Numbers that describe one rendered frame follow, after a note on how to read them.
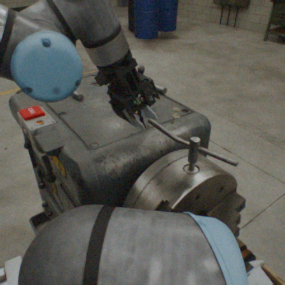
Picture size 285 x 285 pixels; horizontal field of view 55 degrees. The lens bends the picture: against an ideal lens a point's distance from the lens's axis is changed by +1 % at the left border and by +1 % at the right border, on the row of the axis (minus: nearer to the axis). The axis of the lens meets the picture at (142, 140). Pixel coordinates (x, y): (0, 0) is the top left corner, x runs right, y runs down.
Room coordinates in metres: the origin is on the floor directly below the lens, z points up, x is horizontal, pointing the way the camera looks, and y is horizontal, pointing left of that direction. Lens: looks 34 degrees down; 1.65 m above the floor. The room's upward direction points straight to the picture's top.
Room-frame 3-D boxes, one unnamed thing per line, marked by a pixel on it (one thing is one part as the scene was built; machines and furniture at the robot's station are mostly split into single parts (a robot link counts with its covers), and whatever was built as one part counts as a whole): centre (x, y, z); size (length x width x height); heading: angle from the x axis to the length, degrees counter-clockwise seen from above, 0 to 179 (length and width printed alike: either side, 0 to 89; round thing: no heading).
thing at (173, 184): (0.50, -0.12, 1.08); 0.32 x 0.09 x 0.32; 126
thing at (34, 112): (0.73, 0.33, 1.26); 0.06 x 0.06 x 0.02; 36
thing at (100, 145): (0.82, 0.14, 1.06); 0.59 x 0.48 x 0.39; 36
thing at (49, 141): (0.60, 0.23, 1.24); 0.09 x 0.08 x 0.03; 36
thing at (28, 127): (0.72, 0.32, 1.23); 0.13 x 0.08 x 0.05; 36
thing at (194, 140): (0.50, -0.12, 1.27); 0.02 x 0.02 x 0.12; 51
